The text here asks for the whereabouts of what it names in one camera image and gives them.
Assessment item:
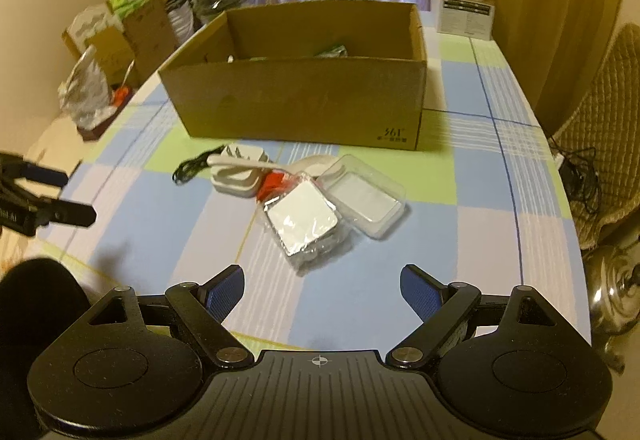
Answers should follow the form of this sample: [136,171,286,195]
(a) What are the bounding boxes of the clear plastic tray lid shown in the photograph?
[316,154,406,240]

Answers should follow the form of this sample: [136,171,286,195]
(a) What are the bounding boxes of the white power adapter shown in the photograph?
[207,142,269,197]

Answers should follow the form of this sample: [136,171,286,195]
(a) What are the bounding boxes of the clear case with white pad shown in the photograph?
[258,174,350,269]

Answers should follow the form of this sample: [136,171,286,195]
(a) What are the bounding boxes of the black audio cable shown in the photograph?
[171,144,228,186]

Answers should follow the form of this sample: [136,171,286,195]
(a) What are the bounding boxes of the red snack packet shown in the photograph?
[256,171,296,203]

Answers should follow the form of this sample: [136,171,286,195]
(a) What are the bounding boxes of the white plastic spoon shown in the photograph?
[207,154,338,177]

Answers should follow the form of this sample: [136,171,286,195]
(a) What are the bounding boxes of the crumpled plastic bag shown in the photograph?
[58,45,134,140]

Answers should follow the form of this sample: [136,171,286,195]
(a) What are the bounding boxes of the checkered tablecloth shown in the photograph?
[30,18,590,352]

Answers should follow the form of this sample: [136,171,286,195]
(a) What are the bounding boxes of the steel kettle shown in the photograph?
[584,245,639,375]

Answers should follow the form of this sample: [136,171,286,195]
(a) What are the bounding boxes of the cardboard boxes pile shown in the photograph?
[62,0,178,87]

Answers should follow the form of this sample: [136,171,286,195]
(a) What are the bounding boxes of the brown cardboard box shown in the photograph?
[158,0,427,151]

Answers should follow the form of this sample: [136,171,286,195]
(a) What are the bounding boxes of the green packet in box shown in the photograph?
[316,44,348,59]

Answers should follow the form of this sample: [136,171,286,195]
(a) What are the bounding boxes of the black charger cable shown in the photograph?
[546,135,601,216]

